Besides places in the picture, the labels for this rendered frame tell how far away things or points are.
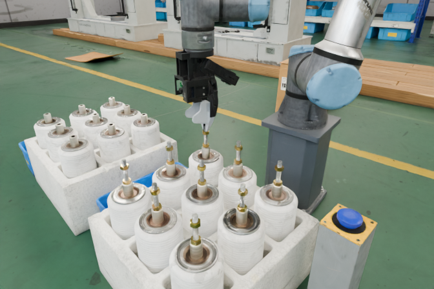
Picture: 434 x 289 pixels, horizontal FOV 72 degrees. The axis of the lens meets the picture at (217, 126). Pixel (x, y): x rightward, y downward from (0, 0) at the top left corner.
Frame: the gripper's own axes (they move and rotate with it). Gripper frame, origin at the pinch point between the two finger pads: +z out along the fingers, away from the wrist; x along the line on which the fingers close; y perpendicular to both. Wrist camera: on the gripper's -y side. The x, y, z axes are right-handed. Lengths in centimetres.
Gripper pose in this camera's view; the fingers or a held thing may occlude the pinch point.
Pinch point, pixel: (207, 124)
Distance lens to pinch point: 78.6
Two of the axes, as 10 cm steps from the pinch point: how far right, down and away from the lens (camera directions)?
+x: 5.0, 3.7, -7.8
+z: 0.0, 9.1, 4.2
